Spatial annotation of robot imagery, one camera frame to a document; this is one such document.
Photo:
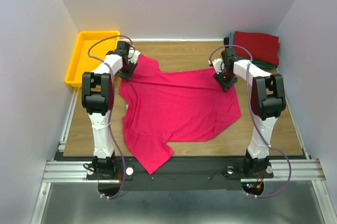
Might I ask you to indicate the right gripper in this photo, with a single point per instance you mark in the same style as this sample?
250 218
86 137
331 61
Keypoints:
225 84

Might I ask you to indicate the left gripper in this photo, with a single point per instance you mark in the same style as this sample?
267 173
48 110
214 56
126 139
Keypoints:
127 75

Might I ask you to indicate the pink t shirt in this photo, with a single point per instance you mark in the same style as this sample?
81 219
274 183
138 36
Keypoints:
187 106

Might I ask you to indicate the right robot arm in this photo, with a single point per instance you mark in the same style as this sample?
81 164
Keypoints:
266 100

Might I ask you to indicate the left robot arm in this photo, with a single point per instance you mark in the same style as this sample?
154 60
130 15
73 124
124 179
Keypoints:
98 94

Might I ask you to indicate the folded green t shirt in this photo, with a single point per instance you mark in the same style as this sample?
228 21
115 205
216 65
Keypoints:
263 65

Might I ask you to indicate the folded black t shirt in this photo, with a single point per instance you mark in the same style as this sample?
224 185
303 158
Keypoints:
226 41

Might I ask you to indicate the yellow plastic tray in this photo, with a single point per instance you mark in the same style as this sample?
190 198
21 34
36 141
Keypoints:
81 62

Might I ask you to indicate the folded blue grey t shirt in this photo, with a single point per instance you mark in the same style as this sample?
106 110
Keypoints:
231 39

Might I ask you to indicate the folded red t shirt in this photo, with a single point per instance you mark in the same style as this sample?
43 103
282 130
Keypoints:
263 47

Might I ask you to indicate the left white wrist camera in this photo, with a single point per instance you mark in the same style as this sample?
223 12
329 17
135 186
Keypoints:
133 56

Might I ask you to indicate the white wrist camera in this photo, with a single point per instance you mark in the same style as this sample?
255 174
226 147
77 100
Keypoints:
218 65
133 56

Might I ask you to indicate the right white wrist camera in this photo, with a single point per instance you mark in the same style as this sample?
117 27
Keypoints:
218 65

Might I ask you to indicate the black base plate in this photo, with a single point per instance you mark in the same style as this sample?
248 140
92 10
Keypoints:
179 173

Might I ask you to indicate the aluminium frame rail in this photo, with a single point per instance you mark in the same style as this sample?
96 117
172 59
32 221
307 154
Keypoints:
67 196

